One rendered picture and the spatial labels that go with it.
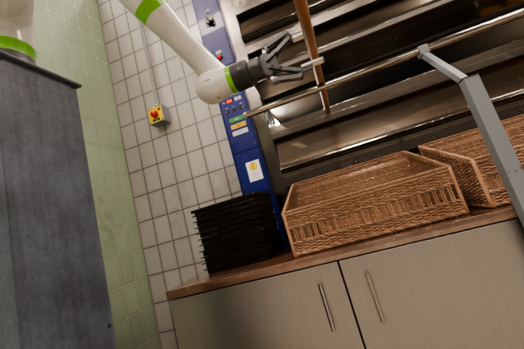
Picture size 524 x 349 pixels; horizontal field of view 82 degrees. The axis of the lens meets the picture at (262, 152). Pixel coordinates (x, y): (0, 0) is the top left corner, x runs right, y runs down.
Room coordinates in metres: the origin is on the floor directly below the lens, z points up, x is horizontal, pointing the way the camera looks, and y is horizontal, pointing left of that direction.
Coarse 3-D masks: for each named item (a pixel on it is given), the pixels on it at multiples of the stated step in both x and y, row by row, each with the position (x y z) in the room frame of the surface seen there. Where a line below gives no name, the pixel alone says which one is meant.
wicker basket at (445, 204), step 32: (384, 160) 1.42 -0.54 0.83; (416, 160) 1.24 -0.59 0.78; (320, 192) 1.46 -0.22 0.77; (352, 192) 1.01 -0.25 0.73; (384, 192) 0.99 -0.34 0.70; (416, 192) 0.97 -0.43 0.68; (448, 192) 0.96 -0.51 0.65; (288, 224) 1.06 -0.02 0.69; (320, 224) 1.04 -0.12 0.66; (352, 224) 1.40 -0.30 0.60; (384, 224) 1.00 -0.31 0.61; (416, 224) 0.98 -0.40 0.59
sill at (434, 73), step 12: (504, 48) 1.30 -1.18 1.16; (516, 48) 1.29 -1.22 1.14; (468, 60) 1.34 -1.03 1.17; (480, 60) 1.33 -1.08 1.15; (432, 72) 1.37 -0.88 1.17; (396, 84) 1.41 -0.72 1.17; (408, 84) 1.40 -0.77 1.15; (360, 96) 1.45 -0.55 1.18; (372, 96) 1.44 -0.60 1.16; (324, 108) 1.49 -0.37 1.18; (336, 108) 1.48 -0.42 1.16; (300, 120) 1.52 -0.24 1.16; (312, 120) 1.51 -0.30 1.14; (276, 132) 1.55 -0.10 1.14
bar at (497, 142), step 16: (512, 16) 0.97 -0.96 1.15; (464, 32) 1.00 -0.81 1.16; (480, 32) 1.00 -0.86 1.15; (416, 48) 1.04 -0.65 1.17; (432, 48) 1.04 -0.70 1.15; (384, 64) 1.07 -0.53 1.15; (432, 64) 0.99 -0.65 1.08; (448, 64) 0.93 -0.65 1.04; (336, 80) 1.11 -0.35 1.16; (464, 80) 0.82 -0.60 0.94; (480, 80) 0.81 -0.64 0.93; (288, 96) 1.15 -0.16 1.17; (304, 96) 1.15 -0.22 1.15; (464, 96) 0.86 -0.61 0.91; (480, 96) 0.82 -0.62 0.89; (256, 112) 1.19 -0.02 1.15; (480, 112) 0.82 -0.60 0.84; (496, 112) 0.81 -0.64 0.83; (480, 128) 0.85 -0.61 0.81; (496, 128) 0.82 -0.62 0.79; (496, 144) 0.82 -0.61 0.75; (496, 160) 0.84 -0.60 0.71; (512, 160) 0.81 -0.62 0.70; (512, 176) 0.82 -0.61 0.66; (512, 192) 0.83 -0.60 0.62
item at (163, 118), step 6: (150, 108) 1.63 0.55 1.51; (156, 108) 1.62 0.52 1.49; (162, 108) 1.62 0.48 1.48; (162, 114) 1.61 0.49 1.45; (168, 114) 1.67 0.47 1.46; (150, 120) 1.63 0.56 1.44; (156, 120) 1.62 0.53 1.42; (162, 120) 1.62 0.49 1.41; (168, 120) 1.65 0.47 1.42; (156, 126) 1.68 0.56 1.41
